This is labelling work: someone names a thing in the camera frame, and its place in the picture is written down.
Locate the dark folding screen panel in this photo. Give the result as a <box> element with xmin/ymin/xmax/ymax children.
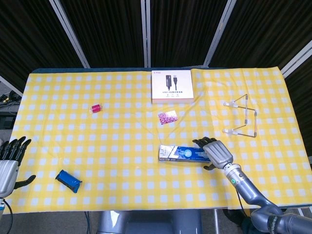
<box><xmin>203</xmin><ymin>0</ymin><xmax>312</xmax><ymax>70</ymax></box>
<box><xmin>59</xmin><ymin>0</ymin><xmax>148</xmax><ymax>69</ymax></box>
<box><xmin>0</xmin><ymin>0</ymin><xmax>90</xmax><ymax>93</ymax></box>
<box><xmin>280</xmin><ymin>40</ymin><xmax>312</xmax><ymax>156</ymax></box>
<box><xmin>147</xmin><ymin>0</ymin><xmax>236</xmax><ymax>68</ymax></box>

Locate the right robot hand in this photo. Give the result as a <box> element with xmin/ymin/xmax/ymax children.
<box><xmin>192</xmin><ymin>136</ymin><xmax>234</xmax><ymax>171</ymax></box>

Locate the black hanging cable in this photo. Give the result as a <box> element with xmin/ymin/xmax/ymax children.
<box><xmin>83</xmin><ymin>211</ymin><xmax>92</xmax><ymax>234</ymax></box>

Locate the pink patterned card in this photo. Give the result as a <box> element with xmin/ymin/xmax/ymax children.
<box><xmin>157</xmin><ymin>110</ymin><xmax>179</xmax><ymax>126</ymax></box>

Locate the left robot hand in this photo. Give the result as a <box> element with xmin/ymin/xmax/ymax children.
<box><xmin>0</xmin><ymin>136</ymin><xmax>37</xmax><ymax>198</ymax></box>

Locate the blue toothpaste box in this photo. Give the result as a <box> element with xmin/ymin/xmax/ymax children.
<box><xmin>158</xmin><ymin>144</ymin><xmax>212</xmax><ymax>163</ymax></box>

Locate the blue packet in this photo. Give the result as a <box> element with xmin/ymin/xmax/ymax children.
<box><xmin>55</xmin><ymin>169</ymin><xmax>83</xmax><ymax>194</ymax></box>

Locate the grey robot torso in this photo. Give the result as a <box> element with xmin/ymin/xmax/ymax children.
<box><xmin>97</xmin><ymin>209</ymin><xmax>203</xmax><ymax>234</ymax></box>

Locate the black cable bundle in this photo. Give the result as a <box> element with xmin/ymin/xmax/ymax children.
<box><xmin>0</xmin><ymin>90</ymin><xmax>22</xmax><ymax>106</ymax></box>

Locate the white USB cable box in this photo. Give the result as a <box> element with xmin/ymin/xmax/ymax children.
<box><xmin>151</xmin><ymin>70</ymin><xmax>195</xmax><ymax>105</ymax></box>

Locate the yellow checkered tablecloth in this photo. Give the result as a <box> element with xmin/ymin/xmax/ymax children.
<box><xmin>2</xmin><ymin>69</ymin><xmax>312</xmax><ymax>215</ymax></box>

